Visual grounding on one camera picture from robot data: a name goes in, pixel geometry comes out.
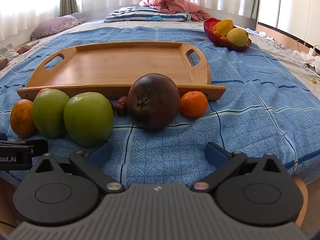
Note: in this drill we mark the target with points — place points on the yellow starfruit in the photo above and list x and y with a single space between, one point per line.
222 27

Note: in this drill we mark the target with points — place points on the small tangerine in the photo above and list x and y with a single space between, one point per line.
193 105

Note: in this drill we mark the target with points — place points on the pink quilt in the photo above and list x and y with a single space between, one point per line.
172 5

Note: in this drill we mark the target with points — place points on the white clothes pile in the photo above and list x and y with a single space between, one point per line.
306 58

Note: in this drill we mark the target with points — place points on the blue checked blanket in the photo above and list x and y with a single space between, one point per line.
250 120

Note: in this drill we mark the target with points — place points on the small white cloth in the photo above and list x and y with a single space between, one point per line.
266 35

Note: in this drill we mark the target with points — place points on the red glass bowl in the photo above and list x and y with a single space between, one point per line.
225 43

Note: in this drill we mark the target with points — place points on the purple pillow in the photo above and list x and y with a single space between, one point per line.
55 25

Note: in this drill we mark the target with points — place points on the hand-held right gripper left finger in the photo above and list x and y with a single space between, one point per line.
100 152

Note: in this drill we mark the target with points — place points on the dark brown persimmon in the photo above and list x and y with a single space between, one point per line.
152 102

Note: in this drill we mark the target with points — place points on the small orange kumquat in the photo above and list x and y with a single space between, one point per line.
216 33
222 38

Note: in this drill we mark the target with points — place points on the wooden tray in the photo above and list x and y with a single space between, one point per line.
125 65

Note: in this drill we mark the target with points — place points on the white garment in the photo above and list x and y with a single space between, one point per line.
8 52

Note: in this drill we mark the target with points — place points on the green apple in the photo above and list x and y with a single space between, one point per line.
47 112
87 120

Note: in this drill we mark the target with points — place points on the yellow mango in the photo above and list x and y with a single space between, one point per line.
237 37

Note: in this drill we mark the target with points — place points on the small yellow object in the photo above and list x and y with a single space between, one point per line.
313 80

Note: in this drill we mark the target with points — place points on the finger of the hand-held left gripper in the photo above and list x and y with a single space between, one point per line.
37 146
2 136

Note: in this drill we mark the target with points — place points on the grey patterned bed sheet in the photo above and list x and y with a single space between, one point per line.
282 62

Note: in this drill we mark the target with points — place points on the white wardrobe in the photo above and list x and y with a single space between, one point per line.
287 5

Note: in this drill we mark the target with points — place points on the pink folded cloth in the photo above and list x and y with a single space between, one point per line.
26 47

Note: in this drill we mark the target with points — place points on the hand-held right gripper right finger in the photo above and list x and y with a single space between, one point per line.
216 153

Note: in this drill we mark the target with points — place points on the pale pink garment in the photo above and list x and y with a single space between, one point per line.
3 63

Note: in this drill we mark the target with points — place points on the blue striped pillow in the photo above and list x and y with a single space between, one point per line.
145 15

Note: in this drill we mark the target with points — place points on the orange passion fruit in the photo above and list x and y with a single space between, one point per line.
21 118

